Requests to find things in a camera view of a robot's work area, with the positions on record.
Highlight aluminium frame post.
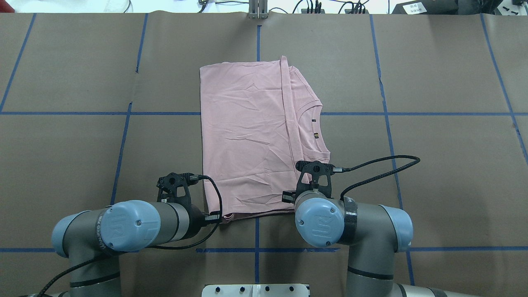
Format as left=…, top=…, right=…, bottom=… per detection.
left=247, top=0, right=269, bottom=19

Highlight black power adapter box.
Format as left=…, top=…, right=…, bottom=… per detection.
left=390, top=0, right=459, bottom=15

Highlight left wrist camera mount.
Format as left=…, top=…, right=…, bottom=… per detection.
left=156, top=172, right=200, bottom=205

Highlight white camera pole with base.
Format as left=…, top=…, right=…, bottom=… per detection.
left=201, top=283, right=311, bottom=297

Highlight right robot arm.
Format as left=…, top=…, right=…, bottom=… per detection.
left=282, top=190, right=462, bottom=297

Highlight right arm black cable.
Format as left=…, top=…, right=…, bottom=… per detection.
left=339, top=155, right=421, bottom=200

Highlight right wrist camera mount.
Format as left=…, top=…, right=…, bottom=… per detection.
left=295, top=160, right=344, bottom=199

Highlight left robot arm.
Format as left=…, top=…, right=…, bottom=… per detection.
left=36, top=200, right=222, bottom=297

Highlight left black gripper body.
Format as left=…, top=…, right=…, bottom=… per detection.
left=184, top=205, right=208, bottom=239

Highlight pink Snoopy t-shirt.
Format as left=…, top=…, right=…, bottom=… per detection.
left=200, top=56, right=330, bottom=224

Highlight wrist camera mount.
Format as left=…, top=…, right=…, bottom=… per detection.
left=156, top=172, right=200, bottom=205
left=295, top=160, right=344, bottom=199

